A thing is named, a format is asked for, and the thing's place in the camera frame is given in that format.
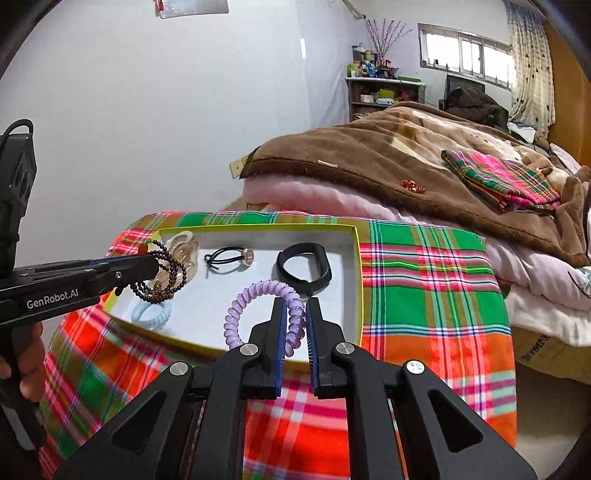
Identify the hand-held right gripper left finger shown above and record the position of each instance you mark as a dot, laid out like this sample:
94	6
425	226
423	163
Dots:
278	350

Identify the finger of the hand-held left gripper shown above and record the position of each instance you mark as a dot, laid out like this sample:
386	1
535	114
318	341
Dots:
69	266
134	272

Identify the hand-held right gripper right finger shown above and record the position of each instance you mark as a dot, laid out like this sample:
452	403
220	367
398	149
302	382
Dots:
313	350

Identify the pearly hair claw clip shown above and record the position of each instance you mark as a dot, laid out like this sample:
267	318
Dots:
182	237

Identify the black wristband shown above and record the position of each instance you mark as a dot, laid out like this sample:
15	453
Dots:
323	264

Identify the yellow-green shallow box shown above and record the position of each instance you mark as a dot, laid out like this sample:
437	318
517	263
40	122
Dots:
258	249

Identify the person's left hand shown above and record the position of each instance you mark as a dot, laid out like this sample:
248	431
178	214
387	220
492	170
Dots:
32	364

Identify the plaid bed sheet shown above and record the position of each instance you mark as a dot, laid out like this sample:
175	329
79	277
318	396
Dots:
415	300

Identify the pink blanket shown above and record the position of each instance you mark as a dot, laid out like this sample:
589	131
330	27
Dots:
300	194

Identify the small red ornament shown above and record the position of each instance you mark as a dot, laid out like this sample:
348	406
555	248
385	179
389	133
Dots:
413	186

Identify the brown fleece blanket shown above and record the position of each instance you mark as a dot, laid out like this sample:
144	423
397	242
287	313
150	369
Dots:
351	157

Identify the tan printed sack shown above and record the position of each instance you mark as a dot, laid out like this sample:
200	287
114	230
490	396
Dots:
549	353

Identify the white duvet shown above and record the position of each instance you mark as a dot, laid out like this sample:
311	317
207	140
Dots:
549	314

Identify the folded plaid cloth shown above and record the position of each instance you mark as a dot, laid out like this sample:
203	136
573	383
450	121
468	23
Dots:
503	180

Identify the wooden shelf unit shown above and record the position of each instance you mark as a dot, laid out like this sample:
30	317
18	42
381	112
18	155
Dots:
360	87

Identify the group of bottles on shelf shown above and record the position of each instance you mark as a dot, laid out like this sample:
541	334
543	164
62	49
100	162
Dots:
367	64

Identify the dark jacket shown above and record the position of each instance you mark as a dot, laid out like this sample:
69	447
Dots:
478	108

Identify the black monitor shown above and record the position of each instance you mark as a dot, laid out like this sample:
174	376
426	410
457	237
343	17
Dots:
461	82

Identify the purple flower branches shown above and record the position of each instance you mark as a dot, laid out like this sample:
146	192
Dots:
385	37

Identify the window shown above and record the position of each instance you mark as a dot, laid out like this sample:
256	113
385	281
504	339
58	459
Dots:
466	55

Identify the patterned curtain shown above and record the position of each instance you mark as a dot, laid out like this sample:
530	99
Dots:
531	74

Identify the wooden wardrobe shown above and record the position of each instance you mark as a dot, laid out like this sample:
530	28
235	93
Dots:
570	101

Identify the wall socket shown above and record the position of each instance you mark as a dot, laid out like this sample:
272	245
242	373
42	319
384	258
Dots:
238	167

